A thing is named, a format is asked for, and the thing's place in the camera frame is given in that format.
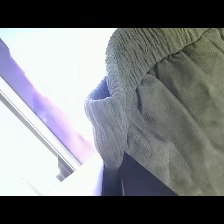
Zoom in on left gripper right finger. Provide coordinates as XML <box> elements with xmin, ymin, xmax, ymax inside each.
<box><xmin>120</xmin><ymin>151</ymin><xmax>158</xmax><ymax>197</ymax></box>

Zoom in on dark green pants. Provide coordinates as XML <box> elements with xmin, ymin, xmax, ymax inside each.
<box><xmin>83</xmin><ymin>27</ymin><xmax>224</xmax><ymax>197</ymax></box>

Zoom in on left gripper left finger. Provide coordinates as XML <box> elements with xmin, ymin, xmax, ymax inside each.
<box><xmin>101</xmin><ymin>163</ymin><xmax>122</xmax><ymax>197</ymax></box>

